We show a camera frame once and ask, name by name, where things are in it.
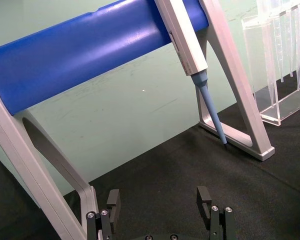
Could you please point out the clear acrylic rack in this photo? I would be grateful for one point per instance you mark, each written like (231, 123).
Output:
(272, 110)

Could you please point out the wide clear plastic pipette tip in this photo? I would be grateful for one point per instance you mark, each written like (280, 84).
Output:
(269, 62)

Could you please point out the white pipette with blue tip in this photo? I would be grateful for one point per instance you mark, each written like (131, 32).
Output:
(185, 37)

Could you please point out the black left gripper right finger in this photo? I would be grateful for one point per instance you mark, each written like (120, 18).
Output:
(203, 200)

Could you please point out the grey stand with blue bar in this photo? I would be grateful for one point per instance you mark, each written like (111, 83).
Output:
(65, 62)

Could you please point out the black table cloth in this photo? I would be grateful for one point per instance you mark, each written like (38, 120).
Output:
(177, 175)

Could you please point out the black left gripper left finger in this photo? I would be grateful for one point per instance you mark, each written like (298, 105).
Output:
(114, 200)

